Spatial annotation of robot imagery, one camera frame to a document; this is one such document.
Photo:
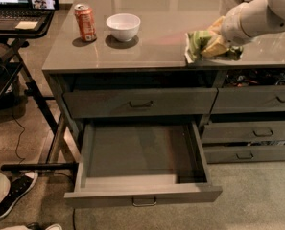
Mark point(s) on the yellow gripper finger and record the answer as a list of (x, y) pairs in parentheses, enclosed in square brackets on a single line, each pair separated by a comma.
[(213, 46), (216, 24)]

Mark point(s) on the grey middle right drawer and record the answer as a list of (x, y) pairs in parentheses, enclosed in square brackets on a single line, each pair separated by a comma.
[(244, 132)]

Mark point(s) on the open grey middle drawer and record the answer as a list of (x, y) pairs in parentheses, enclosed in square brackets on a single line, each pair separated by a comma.
[(141, 165)]

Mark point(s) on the open laptop computer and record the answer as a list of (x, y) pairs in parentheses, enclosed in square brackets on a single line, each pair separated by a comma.
[(14, 5)]

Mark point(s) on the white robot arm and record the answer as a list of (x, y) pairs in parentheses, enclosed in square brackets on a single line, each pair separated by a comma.
[(245, 22)]

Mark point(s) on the black smartphone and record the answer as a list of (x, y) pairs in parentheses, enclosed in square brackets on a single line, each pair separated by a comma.
[(46, 5)]

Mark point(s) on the yellow sticky note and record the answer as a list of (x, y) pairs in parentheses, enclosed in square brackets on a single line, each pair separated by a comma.
[(26, 25)]

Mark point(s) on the orange soda can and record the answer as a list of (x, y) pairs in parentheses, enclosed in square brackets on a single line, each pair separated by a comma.
[(86, 23)]

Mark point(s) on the white ceramic bowl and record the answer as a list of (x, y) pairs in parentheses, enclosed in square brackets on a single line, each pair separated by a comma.
[(123, 26)]

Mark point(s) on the grey top left drawer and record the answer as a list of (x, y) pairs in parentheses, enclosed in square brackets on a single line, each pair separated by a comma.
[(139, 102)]

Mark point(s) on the grey bottom right drawer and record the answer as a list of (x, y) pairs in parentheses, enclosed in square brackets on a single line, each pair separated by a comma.
[(243, 154)]

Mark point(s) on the black white sneaker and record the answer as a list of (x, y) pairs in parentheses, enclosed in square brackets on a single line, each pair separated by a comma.
[(19, 187)]

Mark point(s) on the green jalapeno chip bag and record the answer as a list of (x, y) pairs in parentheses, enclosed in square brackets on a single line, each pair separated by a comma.
[(193, 48)]

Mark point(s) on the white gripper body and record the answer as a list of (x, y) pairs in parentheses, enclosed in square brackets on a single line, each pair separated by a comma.
[(231, 26)]

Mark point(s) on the grey top right drawer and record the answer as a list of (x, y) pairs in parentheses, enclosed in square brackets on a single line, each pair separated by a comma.
[(250, 99)]

